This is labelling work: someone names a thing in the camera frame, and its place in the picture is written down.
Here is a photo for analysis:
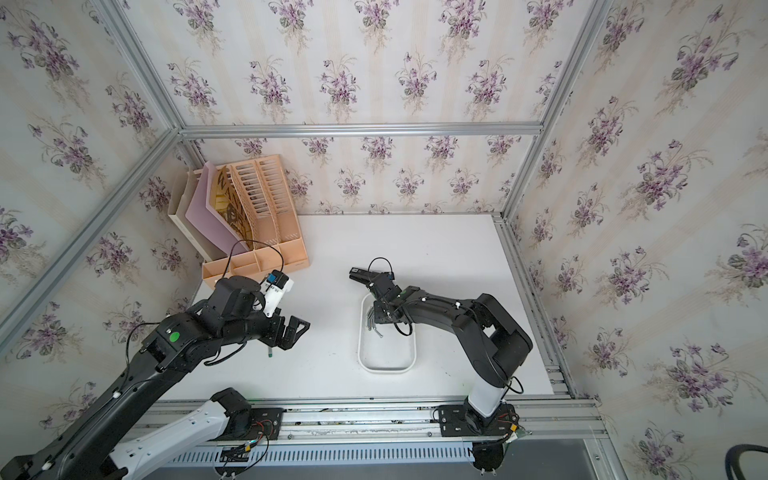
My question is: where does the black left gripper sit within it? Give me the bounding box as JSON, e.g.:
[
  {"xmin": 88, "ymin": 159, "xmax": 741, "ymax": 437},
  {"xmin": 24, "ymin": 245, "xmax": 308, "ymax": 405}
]
[{"xmin": 218, "ymin": 301, "xmax": 314, "ymax": 349}]

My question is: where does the white plastic storage box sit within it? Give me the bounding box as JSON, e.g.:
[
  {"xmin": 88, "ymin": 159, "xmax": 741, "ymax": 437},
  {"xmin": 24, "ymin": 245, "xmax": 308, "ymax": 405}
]
[{"xmin": 357, "ymin": 294, "xmax": 417, "ymax": 375}]

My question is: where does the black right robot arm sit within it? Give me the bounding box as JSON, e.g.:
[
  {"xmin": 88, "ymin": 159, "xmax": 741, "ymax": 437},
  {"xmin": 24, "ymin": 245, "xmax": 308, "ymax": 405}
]
[{"xmin": 349, "ymin": 270, "xmax": 533, "ymax": 421}]

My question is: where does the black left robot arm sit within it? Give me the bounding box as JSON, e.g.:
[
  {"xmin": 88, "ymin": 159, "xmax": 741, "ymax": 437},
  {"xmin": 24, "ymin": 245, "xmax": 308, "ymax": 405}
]
[{"xmin": 1, "ymin": 270, "xmax": 310, "ymax": 479}]

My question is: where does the black stapler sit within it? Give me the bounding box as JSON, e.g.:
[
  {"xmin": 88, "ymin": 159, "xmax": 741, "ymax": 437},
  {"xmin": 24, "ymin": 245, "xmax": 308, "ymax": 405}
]
[{"xmin": 349, "ymin": 267, "xmax": 380, "ymax": 285}]

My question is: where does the beige file folder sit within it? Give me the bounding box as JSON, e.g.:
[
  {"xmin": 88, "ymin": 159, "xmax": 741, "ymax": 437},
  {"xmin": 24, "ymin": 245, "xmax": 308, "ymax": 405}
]
[{"xmin": 167, "ymin": 171, "xmax": 213, "ymax": 261}]

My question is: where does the peach plastic desk organizer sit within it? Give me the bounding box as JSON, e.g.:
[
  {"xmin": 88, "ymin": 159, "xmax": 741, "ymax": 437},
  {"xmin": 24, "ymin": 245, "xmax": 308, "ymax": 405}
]
[{"xmin": 201, "ymin": 155, "xmax": 310, "ymax": 287}]

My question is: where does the purple folder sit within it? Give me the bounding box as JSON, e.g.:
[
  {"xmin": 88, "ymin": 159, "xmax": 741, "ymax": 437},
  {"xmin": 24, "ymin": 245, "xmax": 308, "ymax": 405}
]
[{"xmin": 186, "ymin": 162, "xmax": 246, "ymax": 255}]

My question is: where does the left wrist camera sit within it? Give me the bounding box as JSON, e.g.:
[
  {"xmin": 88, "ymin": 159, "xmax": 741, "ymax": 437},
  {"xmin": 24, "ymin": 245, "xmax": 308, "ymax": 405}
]
[{"xmin": 262, "ymin": 270, "xmax": 294, "ymax": 317}]

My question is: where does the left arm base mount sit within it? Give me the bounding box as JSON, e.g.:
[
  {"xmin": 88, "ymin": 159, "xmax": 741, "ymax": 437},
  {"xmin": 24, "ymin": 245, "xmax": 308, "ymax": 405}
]
[{"xmin": 214, "ymin": 408, "xmax": 285, "ymax": 441}]

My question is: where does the aluminium front rail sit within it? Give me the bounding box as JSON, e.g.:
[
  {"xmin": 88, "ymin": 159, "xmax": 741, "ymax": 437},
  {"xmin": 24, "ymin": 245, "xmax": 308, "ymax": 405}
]
[{"xmin": 124, "ymin": 397, "xmax": 608, "ymax": 473}]

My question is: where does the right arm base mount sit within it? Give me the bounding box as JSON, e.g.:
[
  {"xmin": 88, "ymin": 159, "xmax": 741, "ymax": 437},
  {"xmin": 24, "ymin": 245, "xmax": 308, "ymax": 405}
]
[{"xmin": 433, "ymin": 403, "xmax": 520, "ymax": 438}]

